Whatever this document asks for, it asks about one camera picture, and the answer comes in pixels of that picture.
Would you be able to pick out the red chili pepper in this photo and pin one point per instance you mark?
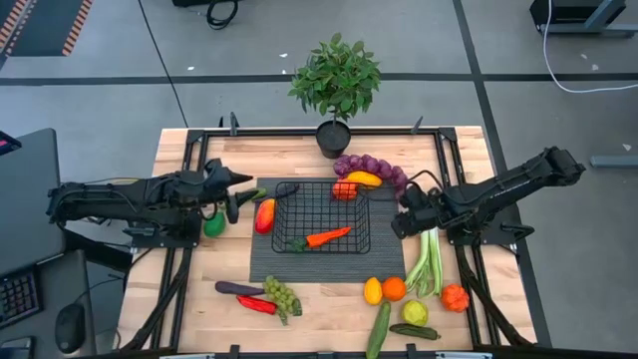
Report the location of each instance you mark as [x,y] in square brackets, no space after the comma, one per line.
[256,304]

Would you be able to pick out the green avocado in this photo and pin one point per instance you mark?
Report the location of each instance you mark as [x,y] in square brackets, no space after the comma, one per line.
[215,227]

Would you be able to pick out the black orange-striped floor mat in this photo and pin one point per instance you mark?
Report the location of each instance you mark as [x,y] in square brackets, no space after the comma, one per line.
[45,25]

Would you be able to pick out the small dark green cucumber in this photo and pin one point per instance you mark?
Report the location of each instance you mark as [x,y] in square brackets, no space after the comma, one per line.
[414,331]

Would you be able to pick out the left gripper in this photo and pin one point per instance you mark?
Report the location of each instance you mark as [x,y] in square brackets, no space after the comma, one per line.
[217,182]

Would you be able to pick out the red-orange mango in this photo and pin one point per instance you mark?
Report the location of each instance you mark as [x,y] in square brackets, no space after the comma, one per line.
[265,217]

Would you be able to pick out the black keyboard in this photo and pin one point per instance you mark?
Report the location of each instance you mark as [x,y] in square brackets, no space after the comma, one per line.
[17,296]

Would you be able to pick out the black phone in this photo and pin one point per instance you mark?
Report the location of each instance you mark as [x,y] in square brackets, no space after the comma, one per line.
[15,349]

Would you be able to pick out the black metal rig frame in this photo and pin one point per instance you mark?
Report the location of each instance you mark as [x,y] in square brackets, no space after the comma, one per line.
[259,131]

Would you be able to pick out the orange fruit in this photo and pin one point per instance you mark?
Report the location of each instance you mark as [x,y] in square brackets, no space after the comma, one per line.
[394,289]

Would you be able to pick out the yellow oblong fruit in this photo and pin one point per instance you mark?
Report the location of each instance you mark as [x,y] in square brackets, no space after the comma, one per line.
[366,178]

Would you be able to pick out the yellow-green apple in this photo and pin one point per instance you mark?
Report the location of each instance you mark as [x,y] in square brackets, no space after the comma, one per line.
[414,313]

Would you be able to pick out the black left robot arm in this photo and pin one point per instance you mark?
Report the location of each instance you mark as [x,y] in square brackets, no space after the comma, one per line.
[124,197]

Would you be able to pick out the light green chili pepper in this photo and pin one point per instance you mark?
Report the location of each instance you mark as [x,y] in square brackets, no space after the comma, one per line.
[260,194]

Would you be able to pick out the black and grey desk base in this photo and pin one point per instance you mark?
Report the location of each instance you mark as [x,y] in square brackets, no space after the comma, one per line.
[573,10]

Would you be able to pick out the green potted plant, black pot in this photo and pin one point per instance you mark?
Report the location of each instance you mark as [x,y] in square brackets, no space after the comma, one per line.
[334,80]

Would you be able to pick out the yellow lemon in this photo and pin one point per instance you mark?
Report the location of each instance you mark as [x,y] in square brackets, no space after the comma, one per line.
[373,291]

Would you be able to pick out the grey metal floor foot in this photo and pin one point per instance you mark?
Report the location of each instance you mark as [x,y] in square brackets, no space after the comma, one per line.
[613,161]

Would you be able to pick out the orange carrot with green top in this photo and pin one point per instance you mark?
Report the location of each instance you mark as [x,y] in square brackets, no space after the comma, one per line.
[326,237]

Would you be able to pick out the grey woven placemat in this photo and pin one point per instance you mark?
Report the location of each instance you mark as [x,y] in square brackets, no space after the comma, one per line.
[324,269]

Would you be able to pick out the dark device with pink light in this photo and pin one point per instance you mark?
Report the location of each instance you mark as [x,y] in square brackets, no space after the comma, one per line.
[7,143]

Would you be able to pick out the large green cucumber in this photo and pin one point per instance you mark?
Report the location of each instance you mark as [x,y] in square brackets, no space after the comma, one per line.
[379,331]

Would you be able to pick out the orange bell pepper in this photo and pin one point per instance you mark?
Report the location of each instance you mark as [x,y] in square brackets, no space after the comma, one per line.
[344,190]

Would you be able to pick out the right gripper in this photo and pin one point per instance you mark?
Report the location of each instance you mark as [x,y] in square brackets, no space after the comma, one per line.
[426,207]

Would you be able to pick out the white oblong vegetable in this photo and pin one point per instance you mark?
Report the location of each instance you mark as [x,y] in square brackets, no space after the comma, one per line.
[423,264]

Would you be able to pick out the purple eggplant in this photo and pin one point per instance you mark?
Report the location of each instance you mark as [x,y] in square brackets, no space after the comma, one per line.
[234,288]

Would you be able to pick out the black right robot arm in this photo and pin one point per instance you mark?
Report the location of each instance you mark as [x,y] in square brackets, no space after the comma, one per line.
[508,184]

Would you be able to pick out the dark grey desk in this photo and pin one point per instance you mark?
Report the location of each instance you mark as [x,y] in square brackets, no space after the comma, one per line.
[30,199]

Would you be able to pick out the black computer mouse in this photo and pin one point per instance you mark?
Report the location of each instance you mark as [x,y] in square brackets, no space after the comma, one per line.
[70,326]

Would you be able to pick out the green grape bunch with leaf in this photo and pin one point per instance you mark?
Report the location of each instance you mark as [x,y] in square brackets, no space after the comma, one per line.
[279,291]

